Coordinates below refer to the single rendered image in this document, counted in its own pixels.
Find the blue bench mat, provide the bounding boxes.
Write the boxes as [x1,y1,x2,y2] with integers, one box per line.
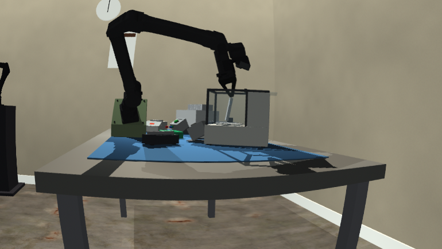
[87,134,329,162]

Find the green tube rack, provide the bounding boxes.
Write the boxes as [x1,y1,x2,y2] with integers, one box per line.
[174,130,183,139]

